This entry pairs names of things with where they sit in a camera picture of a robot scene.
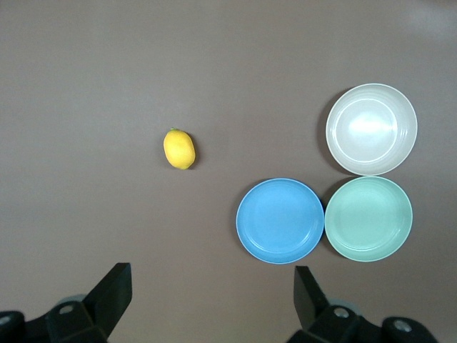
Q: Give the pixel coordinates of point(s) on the yellow lemon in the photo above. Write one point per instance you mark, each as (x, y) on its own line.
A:
(179, 149)

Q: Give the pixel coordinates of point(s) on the mint green plate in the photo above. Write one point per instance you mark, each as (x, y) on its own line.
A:
(368, 218)

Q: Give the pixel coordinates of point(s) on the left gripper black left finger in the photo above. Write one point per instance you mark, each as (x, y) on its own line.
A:
(107, 303)

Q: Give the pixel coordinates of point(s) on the beige plate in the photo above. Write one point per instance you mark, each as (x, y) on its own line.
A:
(371, 129)

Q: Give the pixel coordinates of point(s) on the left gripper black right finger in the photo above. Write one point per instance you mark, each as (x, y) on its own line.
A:
(310, 303)

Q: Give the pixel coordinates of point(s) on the blue plate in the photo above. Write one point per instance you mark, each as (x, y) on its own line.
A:
(280, 221)

